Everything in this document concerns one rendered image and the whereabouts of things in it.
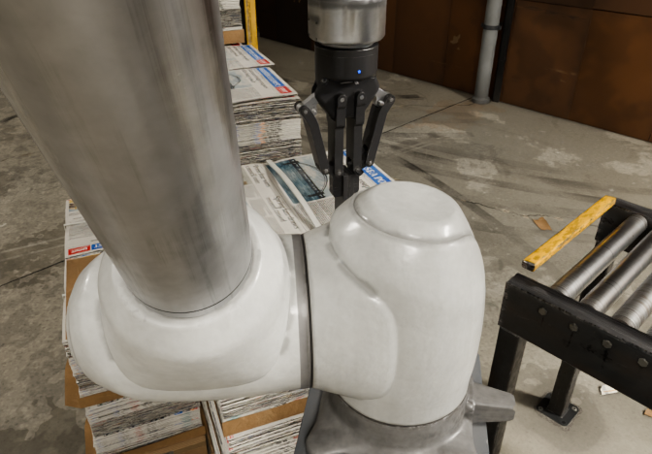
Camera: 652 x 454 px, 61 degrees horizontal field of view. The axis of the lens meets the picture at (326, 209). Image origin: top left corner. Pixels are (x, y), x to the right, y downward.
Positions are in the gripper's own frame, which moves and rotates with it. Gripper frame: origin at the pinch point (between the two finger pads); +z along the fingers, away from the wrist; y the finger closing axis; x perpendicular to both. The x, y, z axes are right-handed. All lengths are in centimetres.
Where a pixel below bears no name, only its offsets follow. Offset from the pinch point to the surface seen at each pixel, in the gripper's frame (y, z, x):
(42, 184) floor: 75, 116, -274
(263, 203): 6.2, 10.5, -19.8
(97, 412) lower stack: 46, 81, -52
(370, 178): -14.3, 10.3, -20.8
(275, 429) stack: 9, 58, -12
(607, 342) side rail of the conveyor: -51, 39, 7
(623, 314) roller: -58, 37, 4
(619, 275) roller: -68, 37, -6
